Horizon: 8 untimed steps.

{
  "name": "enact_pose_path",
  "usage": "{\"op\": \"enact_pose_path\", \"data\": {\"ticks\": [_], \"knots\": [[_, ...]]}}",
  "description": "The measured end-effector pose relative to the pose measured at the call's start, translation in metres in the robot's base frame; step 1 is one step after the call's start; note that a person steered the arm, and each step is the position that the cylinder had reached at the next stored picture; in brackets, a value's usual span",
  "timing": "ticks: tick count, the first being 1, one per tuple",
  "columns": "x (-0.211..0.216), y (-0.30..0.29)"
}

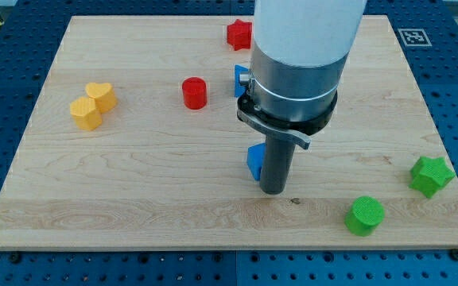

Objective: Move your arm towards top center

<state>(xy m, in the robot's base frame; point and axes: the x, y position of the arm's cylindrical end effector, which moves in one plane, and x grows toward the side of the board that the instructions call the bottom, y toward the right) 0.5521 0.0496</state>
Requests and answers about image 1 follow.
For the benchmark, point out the blue block behind arm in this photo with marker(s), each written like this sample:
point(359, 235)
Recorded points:
point(241, 75)

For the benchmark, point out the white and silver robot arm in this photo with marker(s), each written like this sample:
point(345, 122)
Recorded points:
point(298, 52)

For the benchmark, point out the blue block near pusher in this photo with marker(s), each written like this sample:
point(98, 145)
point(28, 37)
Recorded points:
point(255, 158)

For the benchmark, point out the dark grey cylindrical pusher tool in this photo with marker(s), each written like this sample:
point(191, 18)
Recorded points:
point(277, 159)

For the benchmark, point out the red cylinder block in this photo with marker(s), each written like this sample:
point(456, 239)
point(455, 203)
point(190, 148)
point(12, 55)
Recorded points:
point(194, 90)

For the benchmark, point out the wooden board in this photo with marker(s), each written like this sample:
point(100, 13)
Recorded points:
point(156, 175)

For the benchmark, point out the red star block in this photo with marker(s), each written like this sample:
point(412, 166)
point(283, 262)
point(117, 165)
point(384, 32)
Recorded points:
point(239, 34)

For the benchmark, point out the yellow heart block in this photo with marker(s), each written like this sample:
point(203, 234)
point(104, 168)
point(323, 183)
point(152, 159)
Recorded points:
point(103, 94)

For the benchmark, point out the yellow pentagon block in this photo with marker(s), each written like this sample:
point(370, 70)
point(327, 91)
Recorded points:
point(85, 113)

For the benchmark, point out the green cylinder block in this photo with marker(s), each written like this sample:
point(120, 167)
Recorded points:
point(365, 215)

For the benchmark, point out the green star block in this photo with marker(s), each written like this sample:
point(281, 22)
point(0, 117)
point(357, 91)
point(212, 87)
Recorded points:
point(429, 175)

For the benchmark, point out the white fiducial marker tag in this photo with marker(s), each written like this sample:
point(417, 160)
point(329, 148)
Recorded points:
point(414, 37)

